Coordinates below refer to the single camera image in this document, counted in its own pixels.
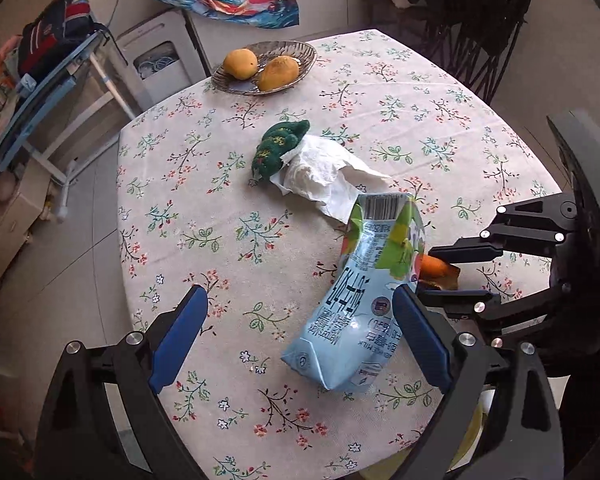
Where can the white television stand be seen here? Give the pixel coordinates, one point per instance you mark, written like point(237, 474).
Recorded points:
point(10, 230)

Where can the long yellow mango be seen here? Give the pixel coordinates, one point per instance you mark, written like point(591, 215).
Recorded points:
point(278, 73)

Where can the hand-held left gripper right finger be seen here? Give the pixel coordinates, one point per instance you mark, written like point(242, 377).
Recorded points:
point(422, 340)

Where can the floral tablecloth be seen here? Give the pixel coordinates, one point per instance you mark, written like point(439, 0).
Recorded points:
point(220, 270)

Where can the glass fruit plate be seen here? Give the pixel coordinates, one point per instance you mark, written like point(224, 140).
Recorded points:
point(302, 57)

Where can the dark blue school bag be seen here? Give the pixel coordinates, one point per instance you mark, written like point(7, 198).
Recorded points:
point(55, 35)

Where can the black folding chairs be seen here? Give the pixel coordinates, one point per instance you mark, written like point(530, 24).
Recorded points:
point(470, 50)

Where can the white crumpled tissue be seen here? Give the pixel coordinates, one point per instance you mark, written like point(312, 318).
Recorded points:
point(320, 175)

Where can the round yellow mango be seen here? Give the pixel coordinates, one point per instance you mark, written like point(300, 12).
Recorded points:
point(240, 63)

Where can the white air purifier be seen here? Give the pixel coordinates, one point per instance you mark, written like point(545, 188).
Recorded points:
point(150, 35)

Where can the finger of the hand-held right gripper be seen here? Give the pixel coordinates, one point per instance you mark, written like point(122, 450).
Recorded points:
point(525, 225)
point(480, 305)

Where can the light blue milk carton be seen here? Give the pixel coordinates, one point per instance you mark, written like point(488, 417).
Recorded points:
point(350, 320)

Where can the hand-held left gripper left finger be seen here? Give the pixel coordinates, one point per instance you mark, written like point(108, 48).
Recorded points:
point(177, 340)

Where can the green knitted toy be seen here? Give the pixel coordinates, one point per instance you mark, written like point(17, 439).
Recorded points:
point(275, 147)

